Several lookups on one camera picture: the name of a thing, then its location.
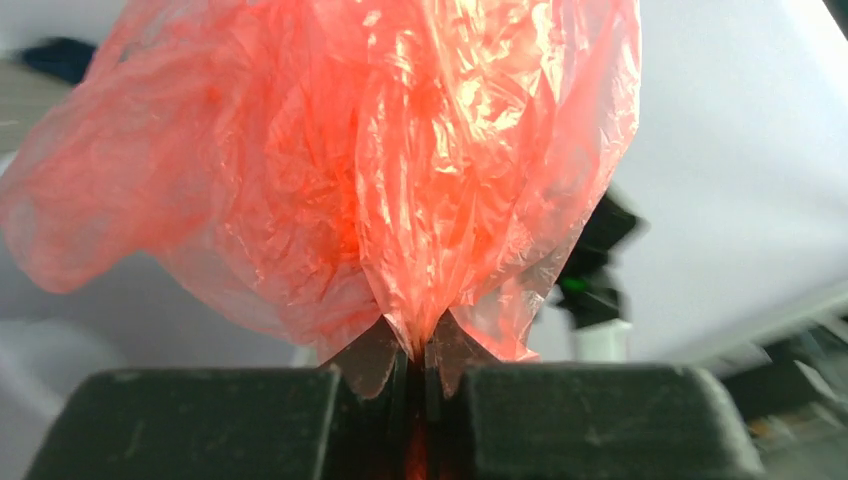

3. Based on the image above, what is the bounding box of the navy blue cloth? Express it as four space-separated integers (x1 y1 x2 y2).
15 37 97 85

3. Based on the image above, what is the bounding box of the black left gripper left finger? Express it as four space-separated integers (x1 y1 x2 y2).
26 320 405 479

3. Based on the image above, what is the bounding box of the red plastic trash bag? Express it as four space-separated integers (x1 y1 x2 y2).
1 1 641 361

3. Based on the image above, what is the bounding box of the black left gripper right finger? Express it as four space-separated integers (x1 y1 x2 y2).
424 314 765 480

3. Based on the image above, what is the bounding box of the grey plastic trash bin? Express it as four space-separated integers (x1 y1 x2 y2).
1 250 314 479

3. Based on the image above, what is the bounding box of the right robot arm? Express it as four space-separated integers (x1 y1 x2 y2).
555 193 847 424

